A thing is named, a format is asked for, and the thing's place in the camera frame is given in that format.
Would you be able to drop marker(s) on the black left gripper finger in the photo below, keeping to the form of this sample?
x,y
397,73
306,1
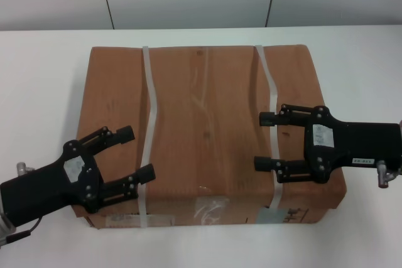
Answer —
x,y
146,174
125,133

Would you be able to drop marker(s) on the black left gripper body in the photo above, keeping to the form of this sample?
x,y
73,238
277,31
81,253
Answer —
x,y
47,186

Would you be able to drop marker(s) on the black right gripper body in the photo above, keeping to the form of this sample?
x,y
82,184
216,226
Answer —
x,y
361,142

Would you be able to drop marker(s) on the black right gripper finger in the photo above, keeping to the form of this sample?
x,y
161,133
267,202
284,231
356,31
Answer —
x,y
267,119
264,162

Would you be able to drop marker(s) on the brown cardboard box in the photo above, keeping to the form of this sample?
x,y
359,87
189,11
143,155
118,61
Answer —
x,y
204,108

